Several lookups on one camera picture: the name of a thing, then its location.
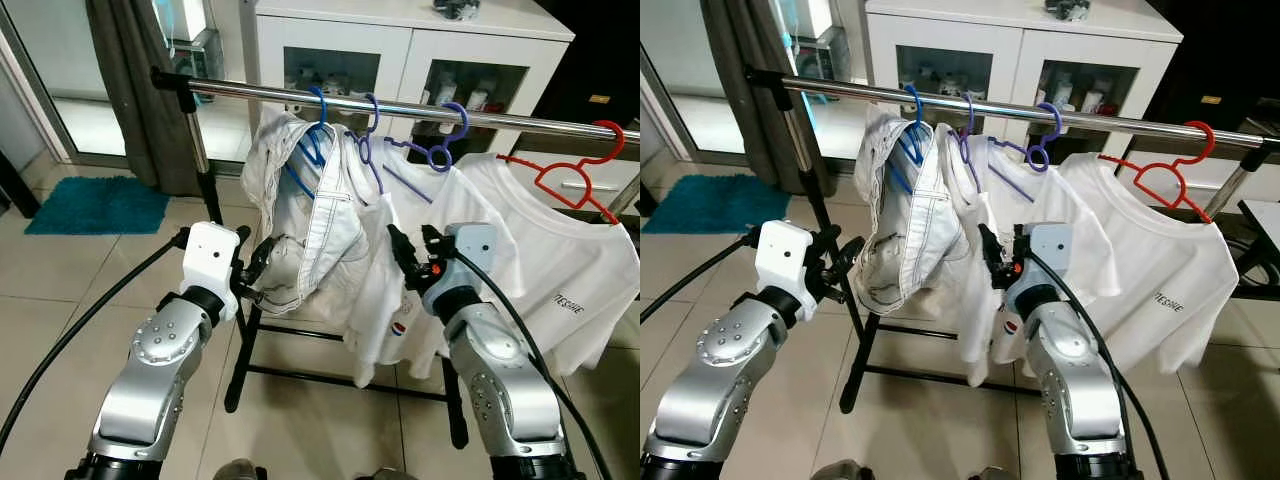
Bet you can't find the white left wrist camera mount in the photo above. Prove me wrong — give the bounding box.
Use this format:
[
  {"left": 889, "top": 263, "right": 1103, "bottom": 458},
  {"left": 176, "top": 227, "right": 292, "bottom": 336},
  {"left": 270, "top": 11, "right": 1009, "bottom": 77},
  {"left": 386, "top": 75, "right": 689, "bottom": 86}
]
[
  {"left": 752, "top": 220, "right": 824, "bottom": 323},
  {"left": 180, "top": 222, "right": 251, "bottom": 323}
]

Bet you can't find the blue plastic hanger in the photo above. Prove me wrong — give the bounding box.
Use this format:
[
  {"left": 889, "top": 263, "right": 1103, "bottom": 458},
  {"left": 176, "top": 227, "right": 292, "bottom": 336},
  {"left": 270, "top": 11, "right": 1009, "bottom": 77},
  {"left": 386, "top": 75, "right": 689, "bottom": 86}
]
[
  {"left": 283, "top": 85, "right": 336, "bottom": 201},
  {"left": 893, "top": 85, "right": 926, "bottom": 196}
]

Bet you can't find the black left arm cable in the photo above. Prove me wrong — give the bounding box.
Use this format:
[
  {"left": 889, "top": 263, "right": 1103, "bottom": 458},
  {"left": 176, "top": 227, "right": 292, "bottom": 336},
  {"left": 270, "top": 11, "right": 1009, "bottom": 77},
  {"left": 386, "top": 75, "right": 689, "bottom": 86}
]
[
  {"left": 0, "top": 228, "right": 193, "bottom": 453},
  {"left": 640, "top": 230, "right": 761, "bottom": 326}
]

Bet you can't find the chrome and black clothes rack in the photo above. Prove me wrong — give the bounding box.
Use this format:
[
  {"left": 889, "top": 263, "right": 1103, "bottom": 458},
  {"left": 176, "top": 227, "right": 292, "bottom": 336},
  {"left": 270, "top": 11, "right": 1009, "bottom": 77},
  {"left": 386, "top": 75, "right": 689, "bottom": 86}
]
[
  {"left": 150, "top": 66, "right": 641, "bottom": 451},
  {"left": 745, "top": 66, "right": 1280, "bottom": 416}
]

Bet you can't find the red plastic hanger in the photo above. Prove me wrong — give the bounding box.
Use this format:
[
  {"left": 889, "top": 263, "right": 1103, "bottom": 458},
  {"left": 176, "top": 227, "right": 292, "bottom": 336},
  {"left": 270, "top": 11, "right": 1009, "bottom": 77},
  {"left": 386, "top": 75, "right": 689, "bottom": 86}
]
[
  {"left": 1097, "top": 120, "right": 1217, "bottom": 223},
  {"left": 497, "top": 120, "right": 627, "bottom": 226}
]

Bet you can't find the grey curtain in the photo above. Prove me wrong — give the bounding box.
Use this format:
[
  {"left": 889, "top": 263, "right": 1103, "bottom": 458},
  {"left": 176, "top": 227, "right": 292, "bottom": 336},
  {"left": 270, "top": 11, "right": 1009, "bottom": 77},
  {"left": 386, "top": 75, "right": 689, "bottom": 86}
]
[
  {"left": 700, "top": 0, "right": 816, "bottom": 196},
  {"left": 85, "top": 0, "right": 216, "bottom": 196}
]

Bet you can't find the pale denim garment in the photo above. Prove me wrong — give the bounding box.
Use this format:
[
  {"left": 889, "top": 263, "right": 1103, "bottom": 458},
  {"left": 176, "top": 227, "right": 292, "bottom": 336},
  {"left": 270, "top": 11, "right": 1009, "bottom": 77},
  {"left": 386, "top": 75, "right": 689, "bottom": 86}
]
[
  {"left": 240, "top": 108, "right": 373, "bottom": 317},
  {"left": 855, "top": 105, "right": 963, "bottom": 313}
]

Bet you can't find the teal floor mat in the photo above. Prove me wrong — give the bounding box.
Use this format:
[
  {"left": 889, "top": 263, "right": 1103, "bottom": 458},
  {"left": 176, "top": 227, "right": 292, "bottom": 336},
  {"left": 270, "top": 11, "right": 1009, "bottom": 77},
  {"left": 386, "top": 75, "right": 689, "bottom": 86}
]
[
  {"left": 640, "top": 175, "right": 766, "bottom": 236},
  {"left": 25, "top": 177, "right": 171, "bottom": 236}
]

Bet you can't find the white glass-door cabinet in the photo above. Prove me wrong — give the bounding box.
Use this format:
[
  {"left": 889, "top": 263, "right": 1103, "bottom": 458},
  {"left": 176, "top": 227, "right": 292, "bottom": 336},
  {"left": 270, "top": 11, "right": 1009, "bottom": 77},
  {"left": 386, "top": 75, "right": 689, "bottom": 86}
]
[
  {"left": 243, "top": 0, "right": 576, "bottom": 166},
  {"left": 860, "top": 0, "right": 1186, "bottom": 151}
]

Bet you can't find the white t-shirt with grey print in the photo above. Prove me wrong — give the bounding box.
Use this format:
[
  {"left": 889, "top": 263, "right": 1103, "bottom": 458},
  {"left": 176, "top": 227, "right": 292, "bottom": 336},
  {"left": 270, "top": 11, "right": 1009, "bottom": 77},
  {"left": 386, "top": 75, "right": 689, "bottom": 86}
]
[
  {"left": 1055, "top": 150, "right": 1241, "bottom": 377},
  {"left": 455, "top": 150, "right": 641, "bottom": 377}
]

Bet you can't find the white t-shirt with round logo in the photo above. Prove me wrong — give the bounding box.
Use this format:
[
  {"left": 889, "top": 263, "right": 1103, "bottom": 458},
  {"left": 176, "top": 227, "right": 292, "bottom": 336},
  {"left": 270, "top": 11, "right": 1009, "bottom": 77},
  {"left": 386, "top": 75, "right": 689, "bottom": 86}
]
[
  {"left": 945, "top": 130, "right": 1123, "bottom": 387},
  {"left": 345, "top": 130, "right": 523, "bottom": 389}
]

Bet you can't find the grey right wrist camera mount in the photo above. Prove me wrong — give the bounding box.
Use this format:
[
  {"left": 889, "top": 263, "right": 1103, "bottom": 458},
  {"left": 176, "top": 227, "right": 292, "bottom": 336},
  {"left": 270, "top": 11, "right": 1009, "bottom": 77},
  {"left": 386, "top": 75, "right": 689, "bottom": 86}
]
[
  {"left": 1005, "top": 222, "right": 1076, "bottom": 316},
  {"left": 420, "top": 222, "right": 498, "bottom": 316}
]

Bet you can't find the purple plastic hanger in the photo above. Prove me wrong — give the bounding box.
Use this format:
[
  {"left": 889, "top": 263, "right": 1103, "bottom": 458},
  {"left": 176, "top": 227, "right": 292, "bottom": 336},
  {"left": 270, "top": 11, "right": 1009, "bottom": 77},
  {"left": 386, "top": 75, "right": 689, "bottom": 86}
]
[
  {"left": 355, "top": 93, "right": 386, "bottom": 198},
  {"left": 945, "top": 92, "right": 977, "bottom": 193},
  {"left": 385, "top": 100, "right": 470, "bottom": 203},
  {"left": 985, "top": 102, "right": 1064, "bottom": 201}
]

